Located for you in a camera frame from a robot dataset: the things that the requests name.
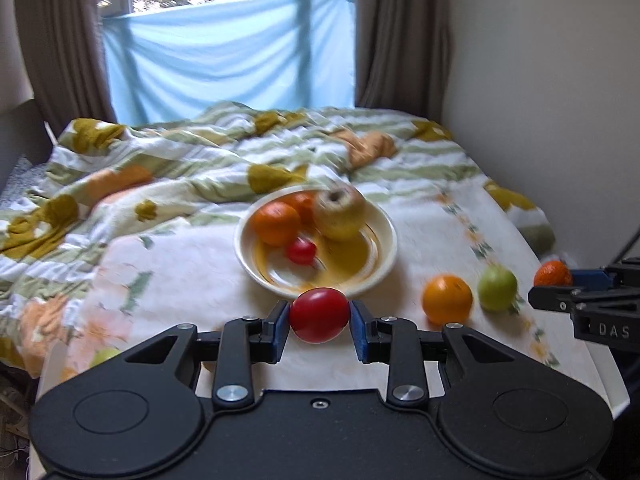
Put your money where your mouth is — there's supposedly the small mandarin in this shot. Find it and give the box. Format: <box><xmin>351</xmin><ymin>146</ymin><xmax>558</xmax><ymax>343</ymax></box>
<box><xmin>281</xmin><ymin>191</ymin><xmax>316</xmax><ymax>226</ymax></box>
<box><xmin>534</xmin><ymin>260</ymin><xmax>573</xmax><ymax>287</ymax></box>

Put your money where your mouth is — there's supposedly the large orange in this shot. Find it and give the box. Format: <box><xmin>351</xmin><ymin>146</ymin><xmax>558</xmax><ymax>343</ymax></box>
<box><xmin>422</xmin><ymin>274</ymin><xmax>474</xmax><ymax>326</ymax></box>

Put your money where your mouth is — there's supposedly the large red tomato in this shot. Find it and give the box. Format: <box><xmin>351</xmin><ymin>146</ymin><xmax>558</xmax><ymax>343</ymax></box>
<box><xmin>288</xmin><ymin>287</ymin><xmax>350</xmax><ymax>344</ymax></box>

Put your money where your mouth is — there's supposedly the small red cherry tomato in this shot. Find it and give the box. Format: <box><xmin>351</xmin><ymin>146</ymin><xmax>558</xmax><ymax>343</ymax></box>
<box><xmin>285</xmin><ymin>237</ymin><xmax>317</xmax><ymax>266</ymax></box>

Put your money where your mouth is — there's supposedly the green apple right side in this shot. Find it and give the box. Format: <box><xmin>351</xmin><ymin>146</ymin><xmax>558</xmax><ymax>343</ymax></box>
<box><xmin>477</xmin><ymin>264</ymin><xmax>518</xmax><ymax>312</ymax></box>

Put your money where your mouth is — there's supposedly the cream yellow ceramic bowl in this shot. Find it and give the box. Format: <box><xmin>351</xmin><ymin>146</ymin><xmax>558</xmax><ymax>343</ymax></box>
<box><xmin>234</xmin><ymin>182</ymin><xmax>398</xmax><ymax>299</ymax></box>

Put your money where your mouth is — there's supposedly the white floral bedsheet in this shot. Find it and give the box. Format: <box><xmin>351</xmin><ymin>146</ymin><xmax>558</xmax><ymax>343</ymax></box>
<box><xmin>61</xmin><ymin>184</ymin><xmax>603</xmax><ymax>391</ymax></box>

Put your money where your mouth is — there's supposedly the large yellowish apple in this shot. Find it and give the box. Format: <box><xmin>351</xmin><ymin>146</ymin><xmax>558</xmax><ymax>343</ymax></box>
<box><xmin>312</xmin><ymin>184</ymin><xmax>367</xmax><ymax>242</ymax></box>

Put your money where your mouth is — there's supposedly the small mandarin in bowl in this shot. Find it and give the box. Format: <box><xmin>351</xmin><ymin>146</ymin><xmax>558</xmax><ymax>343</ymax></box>
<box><xmin>281</xmin><ymin>191</ymin><xmax>316</xmax><ymax>226</ymax></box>

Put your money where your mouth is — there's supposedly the striped floral duvet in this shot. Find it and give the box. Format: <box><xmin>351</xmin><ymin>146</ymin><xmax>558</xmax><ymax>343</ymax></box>
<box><xmin>1</xmin><ymin>102</ymin><xmax>555</xmax><ymax>376</ymax></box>

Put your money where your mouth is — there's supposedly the grey patterned pillow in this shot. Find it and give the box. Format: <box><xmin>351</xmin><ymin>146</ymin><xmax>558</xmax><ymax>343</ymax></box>
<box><xmin>0</xmin><ymin>156</ymin><xmax>47</xmax><ymax>209</ymax></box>

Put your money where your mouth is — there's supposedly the light blue window cloth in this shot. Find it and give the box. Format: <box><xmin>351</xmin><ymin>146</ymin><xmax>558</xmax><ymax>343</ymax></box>
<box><xmin>102</xmin><ymin>0</ymin><xmax>356</xmax><ymax>126</ymax></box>

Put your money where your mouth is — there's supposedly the right brown curtain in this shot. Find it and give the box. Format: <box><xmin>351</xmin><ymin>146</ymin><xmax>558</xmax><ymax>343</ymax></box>
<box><xmin>355</xmin><ymin>0</ymin><xmax>451</xmax><ymax>120</ymax></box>

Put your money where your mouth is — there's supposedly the brown curtain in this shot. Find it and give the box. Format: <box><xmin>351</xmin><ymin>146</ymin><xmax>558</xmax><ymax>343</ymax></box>
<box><xmin>355</xmin><ymin>0</ymin><xmax>451</xmax><ymax>120</ymax></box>
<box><xmin>14</xmin><ymin>0</ymin><xmax>116</xmax><ymax>134</ymax></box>

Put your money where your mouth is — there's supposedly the left brown curtain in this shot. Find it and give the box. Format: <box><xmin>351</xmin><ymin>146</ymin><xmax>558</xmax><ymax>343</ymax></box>
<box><xmin>14</xmin><ymin>0</ymin><xmax>116</xmax><ymax>134</ymax></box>

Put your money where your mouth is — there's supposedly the black cable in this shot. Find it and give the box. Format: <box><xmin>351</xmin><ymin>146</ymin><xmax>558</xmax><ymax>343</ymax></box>
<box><xmin>612</xmin><ymin>231</ymin><xmax>640</xmax><ymax>266</ymax></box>

